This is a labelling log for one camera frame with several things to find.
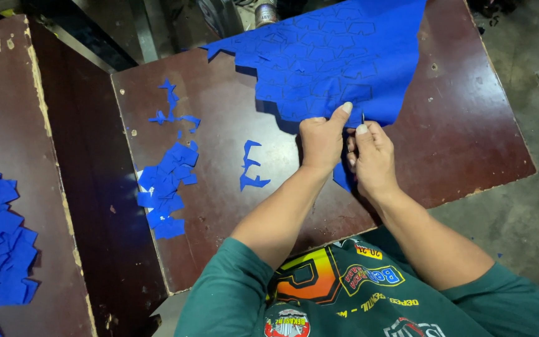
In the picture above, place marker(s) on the green printed t-shirt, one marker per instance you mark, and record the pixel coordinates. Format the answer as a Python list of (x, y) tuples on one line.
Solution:
[(367, 295)]

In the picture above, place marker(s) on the person's right hand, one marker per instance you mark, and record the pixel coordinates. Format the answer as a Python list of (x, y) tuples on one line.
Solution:
[(376, 161)]

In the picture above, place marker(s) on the pile of blue cut pieces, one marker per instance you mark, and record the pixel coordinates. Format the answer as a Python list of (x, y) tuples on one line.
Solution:
[(166, 187)]

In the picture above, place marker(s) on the large blue marked fabric sheet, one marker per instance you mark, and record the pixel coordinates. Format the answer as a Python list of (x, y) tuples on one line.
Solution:
[(325, 56)]

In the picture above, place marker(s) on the metal tin can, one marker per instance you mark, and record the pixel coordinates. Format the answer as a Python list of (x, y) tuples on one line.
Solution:
[(265, 13)]

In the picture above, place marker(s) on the thin blue fabric offcut strip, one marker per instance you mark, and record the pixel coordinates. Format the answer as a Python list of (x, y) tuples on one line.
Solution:
[(171, 112)]

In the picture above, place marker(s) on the jagged blue fabric offcut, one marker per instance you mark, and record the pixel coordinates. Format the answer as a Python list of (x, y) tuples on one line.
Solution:
[(250, 168)]

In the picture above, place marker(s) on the dark metal frame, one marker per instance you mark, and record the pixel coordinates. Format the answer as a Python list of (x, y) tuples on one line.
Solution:
[(110, 32)]

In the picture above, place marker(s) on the person's left hand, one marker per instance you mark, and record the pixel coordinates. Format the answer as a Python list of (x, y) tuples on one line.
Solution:
[(322, 143)]

